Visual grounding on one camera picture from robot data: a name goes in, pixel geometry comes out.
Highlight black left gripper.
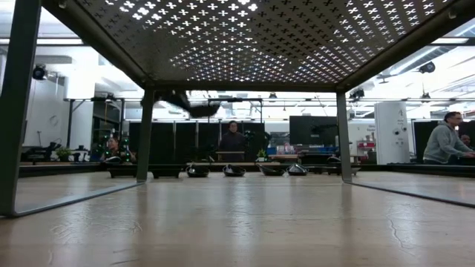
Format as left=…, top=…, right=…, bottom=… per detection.
left=163, top=91, right=222, bottom=119

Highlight black room divider panels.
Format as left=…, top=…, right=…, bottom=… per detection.
left=128, top=121, right=266, bottom=164

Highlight black square mini plate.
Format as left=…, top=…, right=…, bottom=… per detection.
left=314, top=165, right=341, bottom=175
left=148, top=165, right=186, bottom=179
left=107, top=165, right=139, bottom=179

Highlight grey perforated metal shelf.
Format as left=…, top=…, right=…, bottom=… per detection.
left=0, top=0, right=475, bottom=218

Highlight white cylindrical pillar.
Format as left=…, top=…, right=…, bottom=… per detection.
left=373, top=101, right=410, bottom=165

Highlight black teardrop mini plate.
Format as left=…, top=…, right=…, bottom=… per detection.
left=185, top=164, right=211, bottom=178
left=221, top=164, right=247, bottom=177
left=258, top=164, right=287, bottom=177
left=285, top=162, right=309, bottom=177

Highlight large black monitor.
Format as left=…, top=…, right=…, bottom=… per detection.
left=289, top=115, right=338, bottom=146

